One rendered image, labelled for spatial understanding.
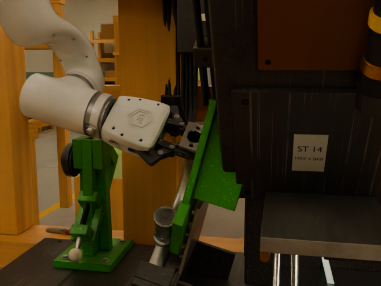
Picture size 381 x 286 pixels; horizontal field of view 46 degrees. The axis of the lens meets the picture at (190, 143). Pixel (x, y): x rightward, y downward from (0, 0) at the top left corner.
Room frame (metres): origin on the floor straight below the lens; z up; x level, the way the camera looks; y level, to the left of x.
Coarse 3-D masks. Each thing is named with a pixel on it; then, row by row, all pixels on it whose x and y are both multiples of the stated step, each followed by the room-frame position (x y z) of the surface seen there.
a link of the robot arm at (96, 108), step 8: (96, 96) 0.80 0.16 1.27; (104, 96) 0.80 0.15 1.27; (112, 96) 0.82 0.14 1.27; (88, 104) 0.79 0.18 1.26; (96, 104) 0.79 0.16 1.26; (104, 104) 0.79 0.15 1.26; (88, 112) 0.78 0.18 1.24; (96, 112) 0.78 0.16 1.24; (88, 120) 0.78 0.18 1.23; (96, 120) 0.78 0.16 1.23; (88, 128) 0.78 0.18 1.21; (96, 128) 0.79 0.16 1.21; (96, 136) 0.81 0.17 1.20
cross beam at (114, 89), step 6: (108, 90) 1.19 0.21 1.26; (114, 90) 1.19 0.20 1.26; (198, 90) 1.15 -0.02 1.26; (210, 90) 1.14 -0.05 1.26; (198, 96) 1.15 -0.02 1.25; (210, 96) 1.14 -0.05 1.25; (198, 102) 1.15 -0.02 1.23; (198, 108) 1.15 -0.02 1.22; (204, 108) 1.15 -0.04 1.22; (198, 114) 1.15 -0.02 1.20; (204, 114) 1.15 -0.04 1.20; (198, 120) 1.15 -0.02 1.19; (204, 120) 1.15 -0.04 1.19
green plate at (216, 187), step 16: (208, 112) 0.67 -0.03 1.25; (208, 128) 0.67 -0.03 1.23; (208, 144) 0.69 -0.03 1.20; (208, 160) 0.69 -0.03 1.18; (192, 176) 0.68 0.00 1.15; (208, 176) 0.69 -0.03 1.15; (224, 176) 0.68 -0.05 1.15; (192, 192) 0.68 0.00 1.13; (208, 192) 0.69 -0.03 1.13; (224, 192) 0.68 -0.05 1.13; (192, 208) 0.74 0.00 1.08
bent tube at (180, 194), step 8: (192, 128) 0.78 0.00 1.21; (200, 128) 0.78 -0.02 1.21; (184, 136) 0.77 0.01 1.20; (192, 136) 0.79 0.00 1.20; (184, 144) 0.76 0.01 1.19; (192, 144) 0.76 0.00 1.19; (184, 160) 0.83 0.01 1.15; (192, 160) 0.80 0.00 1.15; (184, 168) 0.83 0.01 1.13; (184, 176) 0.83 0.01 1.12; (184, 184) 0.83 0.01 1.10; (176, 192) 0.84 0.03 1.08; (184, 192) 0.83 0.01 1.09; (176, 200) 0.83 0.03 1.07; (176, 208) 0.81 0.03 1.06; (160, 248) 0.75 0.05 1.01; (168, 248) 0.76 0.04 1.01; (152, 256) 0.75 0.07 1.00; (160, 256) 0.74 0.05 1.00; (168, 256) 0.75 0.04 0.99; (160, 264) 0.73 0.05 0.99
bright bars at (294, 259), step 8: (280, 256) 0.62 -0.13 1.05; (296, 256) 0.61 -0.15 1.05; (272, 264) 0.61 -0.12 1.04; (280, 264) 0.61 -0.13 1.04; (296, 264) 0.60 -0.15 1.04; (272, 272) 0.60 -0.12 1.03; (280, 272) 0.60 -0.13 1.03; (296, 272) 0.59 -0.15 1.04; (272, 280) 0.59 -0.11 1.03; (280, 280) 0.59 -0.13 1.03; (296, 280) 0.59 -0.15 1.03
